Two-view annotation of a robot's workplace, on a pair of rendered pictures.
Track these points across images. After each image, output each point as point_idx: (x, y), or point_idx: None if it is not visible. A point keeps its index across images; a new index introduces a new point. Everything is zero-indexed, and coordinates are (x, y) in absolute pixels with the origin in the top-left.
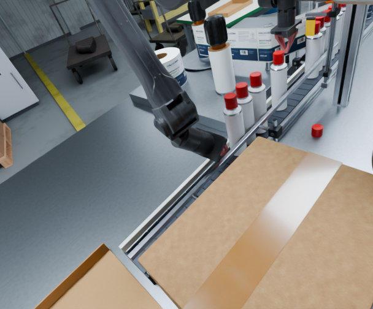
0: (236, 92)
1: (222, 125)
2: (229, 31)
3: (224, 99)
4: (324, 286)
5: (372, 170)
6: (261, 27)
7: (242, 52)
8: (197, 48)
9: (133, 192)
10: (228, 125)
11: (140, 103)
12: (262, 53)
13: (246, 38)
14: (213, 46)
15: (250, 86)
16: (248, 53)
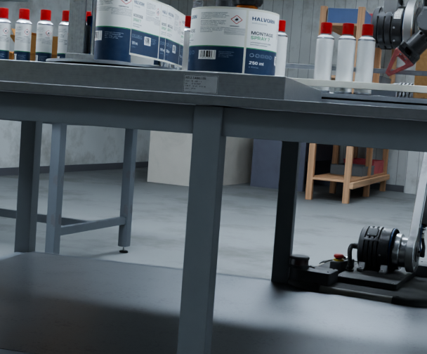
0: (352, 29)
1: (319, 97)
2: (171, 11)
3: (373, 26)
4: None
5: (410, 36)
6: (183, 14)
7: (173, 48)
8: (126, 38)
9: None
10: (374, 53)
11: (290, 98)
12: (180, 52)
13: (177, 26)
14: (257, 8)
15: (328, 34)
16: (175, 51)
